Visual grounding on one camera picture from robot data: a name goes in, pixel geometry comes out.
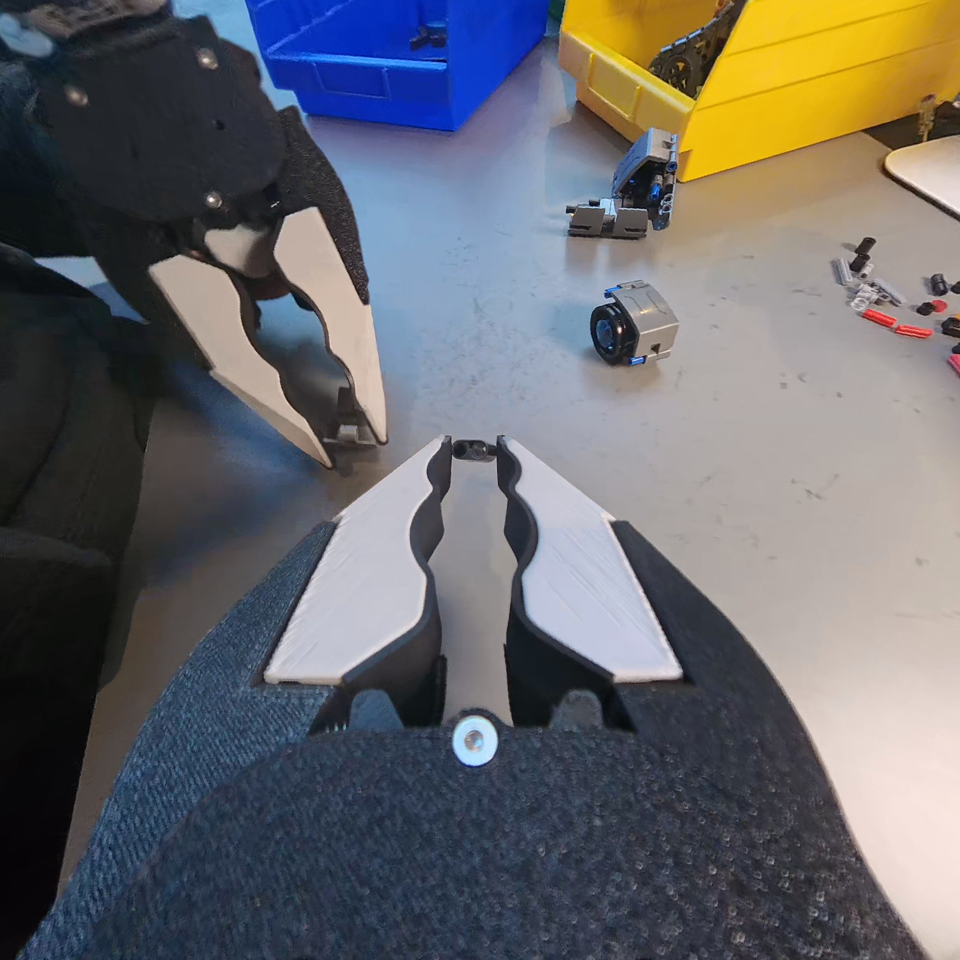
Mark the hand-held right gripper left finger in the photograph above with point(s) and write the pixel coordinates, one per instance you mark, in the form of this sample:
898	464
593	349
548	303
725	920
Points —
352	592

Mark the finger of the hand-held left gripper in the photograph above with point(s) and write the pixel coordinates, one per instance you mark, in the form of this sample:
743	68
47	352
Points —
337	300
217	330

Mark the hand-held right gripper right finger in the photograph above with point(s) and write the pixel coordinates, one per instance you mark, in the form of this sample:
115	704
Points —
592	592

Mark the grey curved brick panel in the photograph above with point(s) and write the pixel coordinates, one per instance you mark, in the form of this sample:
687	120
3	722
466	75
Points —
352	420

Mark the grey brick connector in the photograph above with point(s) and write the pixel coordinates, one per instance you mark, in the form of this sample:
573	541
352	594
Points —
474	450

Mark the grey black wheel assembly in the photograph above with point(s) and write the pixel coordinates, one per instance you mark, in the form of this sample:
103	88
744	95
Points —
645	315

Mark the grey brick block assembly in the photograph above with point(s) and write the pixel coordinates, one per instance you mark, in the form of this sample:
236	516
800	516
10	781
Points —
637	187

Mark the grey desk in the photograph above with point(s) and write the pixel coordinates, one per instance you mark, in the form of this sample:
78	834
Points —
675	487

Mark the person's black printed sweatshirt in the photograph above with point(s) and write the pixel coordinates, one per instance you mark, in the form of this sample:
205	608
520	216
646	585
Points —
60	487

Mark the blue plastic bin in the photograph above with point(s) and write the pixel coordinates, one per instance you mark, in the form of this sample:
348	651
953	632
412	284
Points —
390	82

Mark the dark angled brick beam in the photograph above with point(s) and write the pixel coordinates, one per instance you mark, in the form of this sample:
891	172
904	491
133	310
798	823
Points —
429	36

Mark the pile of small brick pins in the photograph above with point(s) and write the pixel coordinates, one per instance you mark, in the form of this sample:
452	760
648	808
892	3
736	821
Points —
877	300

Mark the yellow tracked brick model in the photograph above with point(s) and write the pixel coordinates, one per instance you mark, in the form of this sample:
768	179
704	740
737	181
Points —
690	52

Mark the yellow plastic bin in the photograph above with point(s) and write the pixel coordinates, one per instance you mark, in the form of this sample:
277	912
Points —
787	97

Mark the round wooden booklet stand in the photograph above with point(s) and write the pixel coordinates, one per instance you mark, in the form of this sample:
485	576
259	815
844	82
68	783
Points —
930	172

